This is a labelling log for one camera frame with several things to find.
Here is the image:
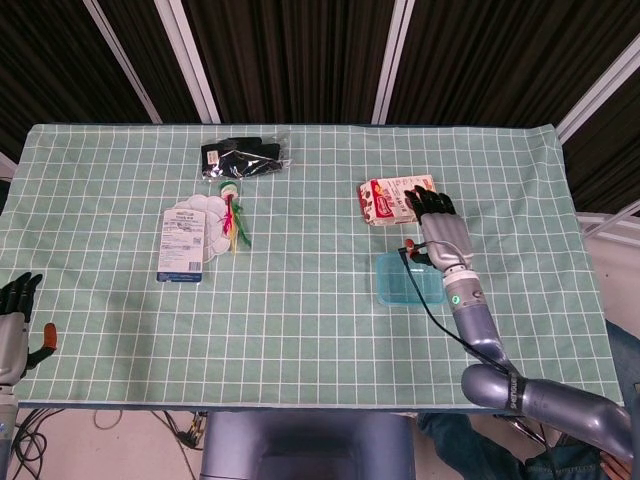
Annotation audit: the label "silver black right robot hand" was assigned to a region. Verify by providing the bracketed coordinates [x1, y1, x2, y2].
[403, 184, 475, 272]

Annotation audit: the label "bare bystander hand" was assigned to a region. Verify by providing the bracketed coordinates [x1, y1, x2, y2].
[599, 452, 634, 480]

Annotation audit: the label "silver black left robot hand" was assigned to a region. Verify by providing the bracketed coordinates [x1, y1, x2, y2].
[0, 272, 59, 389]

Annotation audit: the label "translucent blue plastic lid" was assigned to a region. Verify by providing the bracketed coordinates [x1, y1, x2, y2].
[375, 251, 447, 307]

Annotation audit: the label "clear plastic container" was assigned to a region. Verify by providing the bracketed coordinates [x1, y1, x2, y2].
[376, 259, 446, 308]

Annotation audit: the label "red white snack carton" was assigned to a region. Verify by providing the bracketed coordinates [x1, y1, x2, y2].
[356, 173, 436, 227]

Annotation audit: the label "dark blue table underlay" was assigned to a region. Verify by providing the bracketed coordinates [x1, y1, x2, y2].
[19, 401, 624, 415]

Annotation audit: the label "white metal rack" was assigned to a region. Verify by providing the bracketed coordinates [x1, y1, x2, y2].
[574, 199, 640, 246]

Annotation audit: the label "green checked tablecloth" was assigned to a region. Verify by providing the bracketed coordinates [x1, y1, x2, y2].
[0, 123, 624, 409]

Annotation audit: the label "white paint palette with card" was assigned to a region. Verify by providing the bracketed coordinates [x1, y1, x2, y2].
[155, 193, 231, 284]

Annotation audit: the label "black gloves in plastic bag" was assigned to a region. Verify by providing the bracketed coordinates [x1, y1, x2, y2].
[199, 130, 294, 181]

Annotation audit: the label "dark pleated curtain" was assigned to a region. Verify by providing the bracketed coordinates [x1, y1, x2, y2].
[0, 0, 640, 211]

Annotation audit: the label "grey-blue robot torso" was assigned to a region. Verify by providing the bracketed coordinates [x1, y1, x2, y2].
[199, 410, 417, 480]

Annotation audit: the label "black cable with angled plug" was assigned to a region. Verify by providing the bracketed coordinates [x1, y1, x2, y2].
[397, 242, 516, 374]

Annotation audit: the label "chrome chair frame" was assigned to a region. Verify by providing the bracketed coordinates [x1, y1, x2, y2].
[504, 414, 561, 446]

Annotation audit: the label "black floor cable bundle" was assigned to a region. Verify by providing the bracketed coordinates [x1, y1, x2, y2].
[12, 407, 69, 480]

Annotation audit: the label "floor cable with yellow plug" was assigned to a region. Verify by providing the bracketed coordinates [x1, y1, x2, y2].
[149, 409, 207, 451]

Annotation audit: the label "slanted white corner frame post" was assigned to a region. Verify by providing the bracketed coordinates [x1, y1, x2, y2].
[554, 37, 640, 144]

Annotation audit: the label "colourful tassel ring toy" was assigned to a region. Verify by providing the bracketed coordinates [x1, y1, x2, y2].
[218, 180, 252, 254]

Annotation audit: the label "thin white frame post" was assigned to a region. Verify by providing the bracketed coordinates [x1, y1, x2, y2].
[82, 0, 164, 124]

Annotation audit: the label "wide double white frame post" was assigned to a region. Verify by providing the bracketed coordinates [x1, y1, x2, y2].
[154, 0, 221, 124]

